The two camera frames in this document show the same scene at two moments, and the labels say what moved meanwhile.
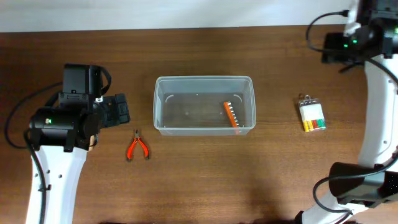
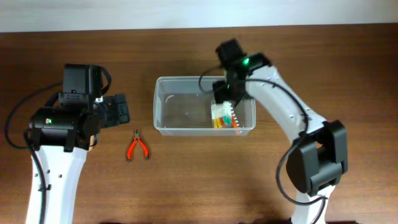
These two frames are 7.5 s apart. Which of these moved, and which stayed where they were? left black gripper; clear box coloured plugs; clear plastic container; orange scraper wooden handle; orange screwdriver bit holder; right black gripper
Moved: clear box coloured plugs; right black gripper
Stayed: clear plastic container; left black gripper; orange scraper wooden handle; orange screwdriver bit holder
